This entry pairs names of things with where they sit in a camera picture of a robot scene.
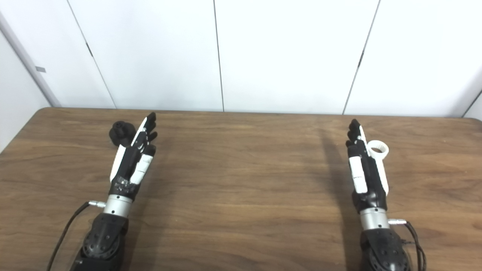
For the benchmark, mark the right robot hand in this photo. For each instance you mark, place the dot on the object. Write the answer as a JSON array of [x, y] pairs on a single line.
[[371, 180]]

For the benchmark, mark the gray wall corner post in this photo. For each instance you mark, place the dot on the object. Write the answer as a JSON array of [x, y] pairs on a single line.
[[26, 56]]

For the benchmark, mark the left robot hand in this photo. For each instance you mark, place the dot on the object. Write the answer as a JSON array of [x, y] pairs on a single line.
[[130, 162]]

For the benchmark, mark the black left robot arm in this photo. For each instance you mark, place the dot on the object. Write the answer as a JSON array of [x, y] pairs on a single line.
[[103, 241]]

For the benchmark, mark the small gray wall tag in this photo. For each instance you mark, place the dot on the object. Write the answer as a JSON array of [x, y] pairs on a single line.
[[40, 69]]

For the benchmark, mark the round black part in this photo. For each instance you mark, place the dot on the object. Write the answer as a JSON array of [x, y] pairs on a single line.
[[119, 133]]

